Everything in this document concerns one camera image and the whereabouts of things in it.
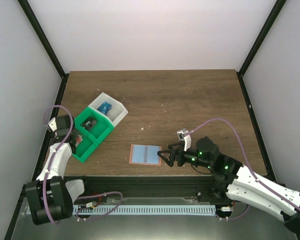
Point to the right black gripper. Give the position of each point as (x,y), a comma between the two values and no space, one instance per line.
(173,153)

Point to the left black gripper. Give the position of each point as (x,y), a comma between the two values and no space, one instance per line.
(75,134)

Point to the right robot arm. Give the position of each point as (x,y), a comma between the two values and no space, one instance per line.
(235,181)

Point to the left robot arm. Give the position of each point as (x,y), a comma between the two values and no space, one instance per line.
(50,197)

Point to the red dot card in bin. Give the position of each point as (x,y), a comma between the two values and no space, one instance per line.
(78,139)

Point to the black card in bin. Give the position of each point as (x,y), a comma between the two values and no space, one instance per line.
(88,123)

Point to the blue card in bin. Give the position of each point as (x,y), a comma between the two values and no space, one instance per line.
(104,108)

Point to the green plastic bin middle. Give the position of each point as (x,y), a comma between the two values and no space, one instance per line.
(100,131)

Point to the white plastic bin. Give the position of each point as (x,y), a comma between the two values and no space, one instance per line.
(115,114)

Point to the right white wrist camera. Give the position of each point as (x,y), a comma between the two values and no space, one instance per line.
(184,137)

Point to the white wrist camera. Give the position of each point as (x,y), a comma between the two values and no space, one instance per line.
(52,125)
(184,137)

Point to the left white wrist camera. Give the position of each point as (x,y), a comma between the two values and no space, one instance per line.
(52,125)

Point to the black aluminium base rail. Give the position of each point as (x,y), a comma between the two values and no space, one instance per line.
(188,187)

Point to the light blue slotted cable duct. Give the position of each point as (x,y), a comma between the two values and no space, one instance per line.
(179,210)

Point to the left black frame post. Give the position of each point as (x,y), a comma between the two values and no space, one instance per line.
(30,15)

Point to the black frame post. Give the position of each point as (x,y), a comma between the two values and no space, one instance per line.
(30,15)
(270,20)

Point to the right black frame post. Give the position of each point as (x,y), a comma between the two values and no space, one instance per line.
(270,20)

